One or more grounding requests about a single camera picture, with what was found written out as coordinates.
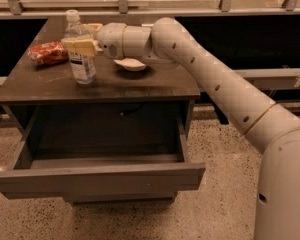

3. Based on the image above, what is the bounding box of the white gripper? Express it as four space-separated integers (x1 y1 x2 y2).
61 23 127 59

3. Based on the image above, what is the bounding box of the clear plastic water bottle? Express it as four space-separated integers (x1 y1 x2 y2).
64 9 96 85

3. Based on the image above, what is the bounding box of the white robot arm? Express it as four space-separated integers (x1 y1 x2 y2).
61 18 300 240

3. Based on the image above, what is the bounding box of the dark grey drawer cabinet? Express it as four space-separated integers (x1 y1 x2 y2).
0 15 202 205

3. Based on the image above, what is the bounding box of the open grey top drawer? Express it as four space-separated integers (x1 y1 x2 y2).
0 103 205 202

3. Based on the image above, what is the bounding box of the red crumpled snack bag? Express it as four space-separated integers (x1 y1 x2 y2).
28 41 68 66

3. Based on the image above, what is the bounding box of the white paper bowl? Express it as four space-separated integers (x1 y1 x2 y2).
115 58 146 72

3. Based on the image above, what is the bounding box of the grey low bench ledge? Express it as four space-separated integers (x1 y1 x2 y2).
236 68 300 90

